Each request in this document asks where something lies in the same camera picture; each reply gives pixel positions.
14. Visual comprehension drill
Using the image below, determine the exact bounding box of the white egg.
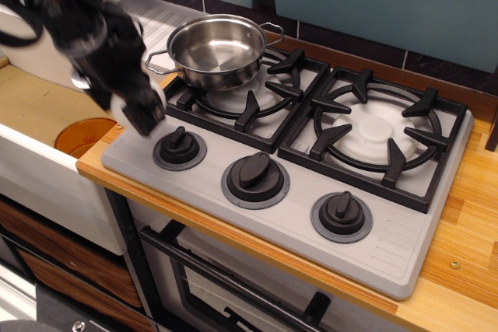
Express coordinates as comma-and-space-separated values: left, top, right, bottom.
110, 81, 167, 133

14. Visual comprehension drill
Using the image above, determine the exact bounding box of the lower wooden drawer front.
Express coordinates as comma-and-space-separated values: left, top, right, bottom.
19, 250, 153, 332

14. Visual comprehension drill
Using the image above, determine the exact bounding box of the black oven door handle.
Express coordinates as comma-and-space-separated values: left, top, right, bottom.
139, 226, 330, 331

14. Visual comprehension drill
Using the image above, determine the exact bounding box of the black burner grate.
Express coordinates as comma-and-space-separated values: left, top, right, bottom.
164, 48, 331, 153
279, 68, 474, 213

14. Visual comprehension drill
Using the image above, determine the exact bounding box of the stainless steel pot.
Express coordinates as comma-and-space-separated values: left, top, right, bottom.
145, 14, 285, 92

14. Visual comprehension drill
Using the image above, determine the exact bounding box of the upper wooden drawer front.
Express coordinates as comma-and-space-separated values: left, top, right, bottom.
1, 201, 135, 298

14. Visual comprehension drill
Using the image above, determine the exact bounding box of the wooden drawer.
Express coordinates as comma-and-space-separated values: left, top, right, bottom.
19, 250, 153, 332
1, 201, 135, 298

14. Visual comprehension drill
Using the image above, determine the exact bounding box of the black stove knob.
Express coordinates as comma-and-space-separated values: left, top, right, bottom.
221, 152, 290, 210
310, 191, 374, 244
153, 126, 207, 172

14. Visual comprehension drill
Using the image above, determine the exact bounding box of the right teal wall cabinet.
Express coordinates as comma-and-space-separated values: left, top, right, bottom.
275, 0, 497, 72

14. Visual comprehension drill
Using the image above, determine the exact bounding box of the oven door with window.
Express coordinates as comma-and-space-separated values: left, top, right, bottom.
139, 220, 401, 331

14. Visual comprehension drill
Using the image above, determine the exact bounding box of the black middle stove knob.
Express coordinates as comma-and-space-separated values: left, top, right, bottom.
221, 152, 290, 210

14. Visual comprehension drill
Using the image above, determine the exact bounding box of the black right stove knob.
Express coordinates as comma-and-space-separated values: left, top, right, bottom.
310, 191, 374, 244

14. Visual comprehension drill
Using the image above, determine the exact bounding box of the black left stove knob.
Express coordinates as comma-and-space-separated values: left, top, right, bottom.
153, 126, 207, 172

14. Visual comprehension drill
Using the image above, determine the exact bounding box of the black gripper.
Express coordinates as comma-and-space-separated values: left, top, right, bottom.
58, 9, 165, 136

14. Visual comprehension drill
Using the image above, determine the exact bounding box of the black right burner grate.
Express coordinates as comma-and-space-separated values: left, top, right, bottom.
279, 68, 474, 213

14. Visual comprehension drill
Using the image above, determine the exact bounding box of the black left burner grate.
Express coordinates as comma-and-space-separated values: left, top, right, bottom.
164, 48, 331, 153

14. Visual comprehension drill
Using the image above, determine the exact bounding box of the grey toy stove top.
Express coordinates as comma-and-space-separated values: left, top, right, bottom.
101, 66, 451, 299

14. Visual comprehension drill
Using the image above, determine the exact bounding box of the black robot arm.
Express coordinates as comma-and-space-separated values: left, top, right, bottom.
1, 0, 166, 136

